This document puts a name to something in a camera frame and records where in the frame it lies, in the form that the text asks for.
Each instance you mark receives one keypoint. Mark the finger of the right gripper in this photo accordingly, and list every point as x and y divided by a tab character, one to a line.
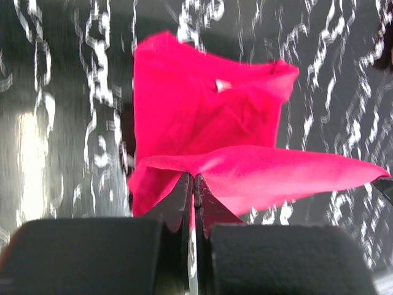
385	186

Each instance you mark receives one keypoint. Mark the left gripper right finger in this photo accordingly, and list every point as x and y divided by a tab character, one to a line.
237	258

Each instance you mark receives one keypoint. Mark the magenta pink t shirt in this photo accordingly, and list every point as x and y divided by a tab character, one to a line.
201	114

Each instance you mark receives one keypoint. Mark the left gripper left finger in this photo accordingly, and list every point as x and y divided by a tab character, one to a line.
145	255

